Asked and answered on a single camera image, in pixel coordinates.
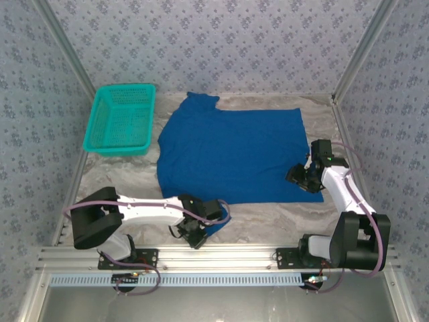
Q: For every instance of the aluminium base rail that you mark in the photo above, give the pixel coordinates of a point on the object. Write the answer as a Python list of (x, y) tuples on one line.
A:
[(218, 256)]

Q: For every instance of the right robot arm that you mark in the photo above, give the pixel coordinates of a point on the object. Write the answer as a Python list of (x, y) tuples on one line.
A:
[(342, 188)]

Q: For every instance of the aluminium frame post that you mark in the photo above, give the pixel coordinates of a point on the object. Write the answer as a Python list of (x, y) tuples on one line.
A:
[(70, 50), (366, 43)]

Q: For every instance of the blue t-shirt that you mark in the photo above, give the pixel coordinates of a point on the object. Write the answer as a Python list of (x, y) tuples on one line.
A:
[(234, 151)]

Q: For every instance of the thin aluminium table rail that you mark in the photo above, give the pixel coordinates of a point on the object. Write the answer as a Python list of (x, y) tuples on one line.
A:
[(268, 95)]

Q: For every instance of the aluminium table side rail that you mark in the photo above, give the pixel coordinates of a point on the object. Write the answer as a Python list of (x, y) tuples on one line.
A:
[(345, 127), (77, 174)]

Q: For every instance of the grey metal base panel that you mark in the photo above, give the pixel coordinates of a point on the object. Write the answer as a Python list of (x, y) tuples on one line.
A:
[(214, 305)]

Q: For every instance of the teal plastic basket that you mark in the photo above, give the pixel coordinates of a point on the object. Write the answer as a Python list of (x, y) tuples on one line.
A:
[(120, 117)]

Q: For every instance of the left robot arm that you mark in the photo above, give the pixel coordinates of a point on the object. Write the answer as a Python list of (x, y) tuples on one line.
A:
[(151, 209)]

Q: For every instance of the small circuit board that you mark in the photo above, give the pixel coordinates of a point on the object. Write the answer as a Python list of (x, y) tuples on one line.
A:
[(313, 281), (125, 279)]

